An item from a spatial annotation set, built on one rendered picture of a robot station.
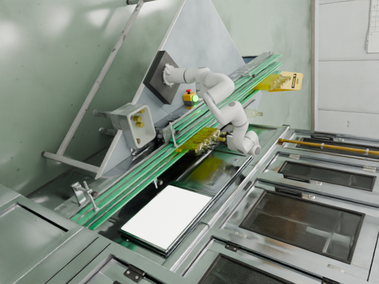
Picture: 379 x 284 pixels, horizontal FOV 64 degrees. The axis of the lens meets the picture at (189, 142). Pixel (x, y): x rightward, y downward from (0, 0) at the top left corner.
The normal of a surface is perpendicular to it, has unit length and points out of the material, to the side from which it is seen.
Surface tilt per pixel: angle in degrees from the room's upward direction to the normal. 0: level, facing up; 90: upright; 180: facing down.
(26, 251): 90
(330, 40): 90
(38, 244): 90
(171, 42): 0
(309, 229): 90
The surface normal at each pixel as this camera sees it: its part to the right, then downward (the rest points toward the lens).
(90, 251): -0.18, -0.87
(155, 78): 0.80, 0.15
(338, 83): -0.58, 0.47
